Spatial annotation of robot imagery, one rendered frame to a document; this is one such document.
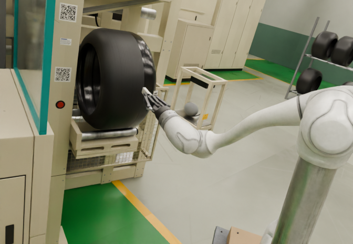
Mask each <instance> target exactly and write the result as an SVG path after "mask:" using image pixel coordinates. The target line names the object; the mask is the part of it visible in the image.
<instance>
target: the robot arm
mask: <svg viewBox="0 0 353 244"><path fill-rule="evenodd" d="M142 94H143V96H144V98H143V102H144V105H145V106H146V111H149V110H150V111H152V112H153V113H154V114H155V117H156V118H157V120H158V122H159V125H160V126H161V127H162V128H163V130H164V132H165V133H166V136H167V138H168V139H169V141H170V142H171V143H172V144H173V146H174V147H175V148H176V149H177V150H179V151H180V152H182V153H184V154H191V155H193V156H195V157H198V158H209V157H211V156H212V155H213V154H214V153H215V152H216V150H217V149H218V148H221V147H225V146H228V145H231V144H233V143H235V142H237V141H239V140H240V139H242V138H244V137H246V136H248V135H250V134H252V133H253V132H255V131H257V130H260V129H263V128H267V127H270V126H299V131H298V137H297V142H296V149H297V152H298V155H299V157H298V160H297V163H296V166H295V169H294V172H293V175H292V179H291V181H290V185H289V188H288V191H287V194H286V197H285V200H284V203H283V206H282V210H281V213H280V216H279V218H278V219H276V220H274V221H273V222H271V223H270V224H269V225H268V226H267V228H266V230H265V232H264V234H263V237H262V239H261V242H260V244H309V241H310V239H311V236H312V234H313V231H314V228H315V226H316V223H317V220H318V218H319V215H320V212H321V210H322V208H323V205H324V202H325V200H326V197H327V195H328V192H329V189H330V187H331V184H332V182H333V179H334V177H335V174H336V171H337V169H338V168H340V167H342V166H343V165H345V164H346V163H347V161H348V160H349V158H350V156H351V155H352V153H353V86H337V87H331V88H326V89H320V90H316V91H312V92H309V93H306V94H303V95H300V96H297V97H294V98H291V99H289V100H287V101H284V102H282V103H279V104H276V105H273V106H271V107H268V108H265V109H262V110H260V111H257V112H255V113H253V114H251V115H249V116H248V117H246V118H245V119H244V120H242V121H241V122H240V123H238V124H237V125H236V126H234V127H233V128H231V129H230V130H229V131H227V132H225V133H222V134H215V133H213V132H212V131H205V130H196V129H195V128H194V127H193V126H191V125H190V124H189V123H188V122H186V121H185V120H183V119H181V118H180V116H178V114H177V113H176V112H175V111H173V110H171V109H170V107H171V105H169V104H167V103H166V102H165V101H163V100H162V99H161V98H159V97H158V96H154V95H152V94H151V93H150V92H149V91H148V90H147V89H146V87H143V88H142Z"/></svg>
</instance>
